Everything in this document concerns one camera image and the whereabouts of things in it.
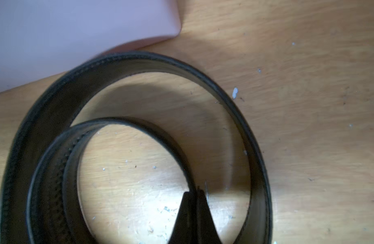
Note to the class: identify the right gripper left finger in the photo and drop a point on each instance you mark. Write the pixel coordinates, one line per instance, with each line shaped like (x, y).
(184, 231)

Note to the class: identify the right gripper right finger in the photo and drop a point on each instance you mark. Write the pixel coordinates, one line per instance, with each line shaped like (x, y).
(206, 232)

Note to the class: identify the black leather belt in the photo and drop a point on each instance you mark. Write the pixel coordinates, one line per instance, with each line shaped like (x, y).
(39, 202)

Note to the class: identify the pink divided storage box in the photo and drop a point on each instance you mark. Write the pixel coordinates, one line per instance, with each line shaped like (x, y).
(39, 39)

